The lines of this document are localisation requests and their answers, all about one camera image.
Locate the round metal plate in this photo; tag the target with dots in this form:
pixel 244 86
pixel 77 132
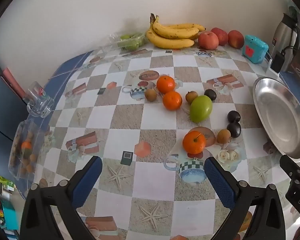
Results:
pixel 277 110

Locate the clear container of green fruit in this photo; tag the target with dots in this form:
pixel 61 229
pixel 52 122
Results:
pixel 130 42

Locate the colourful toy pile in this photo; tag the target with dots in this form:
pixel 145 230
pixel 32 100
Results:
pixel 5 205

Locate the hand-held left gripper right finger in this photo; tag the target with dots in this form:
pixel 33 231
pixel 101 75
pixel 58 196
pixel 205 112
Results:
pixel 218 180

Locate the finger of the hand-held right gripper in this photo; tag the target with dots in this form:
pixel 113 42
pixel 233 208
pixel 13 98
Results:
pixel 290 166

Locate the dark red apple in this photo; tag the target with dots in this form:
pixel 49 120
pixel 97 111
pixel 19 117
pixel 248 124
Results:
pixel 236 39
pixel 220 35

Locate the green mango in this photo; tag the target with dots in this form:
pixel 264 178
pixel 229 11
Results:
pixel 201 108

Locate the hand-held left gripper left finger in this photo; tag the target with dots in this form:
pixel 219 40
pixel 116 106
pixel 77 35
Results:
pixel 88 180

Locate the black power adapter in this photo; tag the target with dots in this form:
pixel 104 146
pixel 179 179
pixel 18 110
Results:
pixel 277 62

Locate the yellow banana bunch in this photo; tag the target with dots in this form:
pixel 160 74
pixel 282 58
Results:
pixel 170 42

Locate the teal plastic box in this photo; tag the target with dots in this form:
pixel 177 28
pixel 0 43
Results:
pixel 255 48

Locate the dark blue panel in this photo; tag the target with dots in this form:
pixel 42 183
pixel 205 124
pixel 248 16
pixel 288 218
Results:
pixel 2 105

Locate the orange tangerine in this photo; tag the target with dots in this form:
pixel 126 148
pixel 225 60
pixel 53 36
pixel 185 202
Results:
pixel 172 100
pixel 165 84
pixel 193 143

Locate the small brown fruit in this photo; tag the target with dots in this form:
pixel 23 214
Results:
pixel 150 95
pixel 191 97
pixel 223 136

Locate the checkered printed tablecloth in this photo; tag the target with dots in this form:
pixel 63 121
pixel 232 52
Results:
pixel 150 177

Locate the clear glass mug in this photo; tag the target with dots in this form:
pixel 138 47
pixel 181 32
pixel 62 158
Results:
pixel 40 100

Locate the white power strip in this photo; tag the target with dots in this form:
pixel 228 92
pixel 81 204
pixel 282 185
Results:
pixel 268 62

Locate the pale red apple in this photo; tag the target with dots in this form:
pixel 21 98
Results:
pixel 208 40

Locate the dark purple plum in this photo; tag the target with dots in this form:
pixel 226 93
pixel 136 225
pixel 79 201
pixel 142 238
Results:
pixel 210 94
pixel 233 116
pixel 234 130

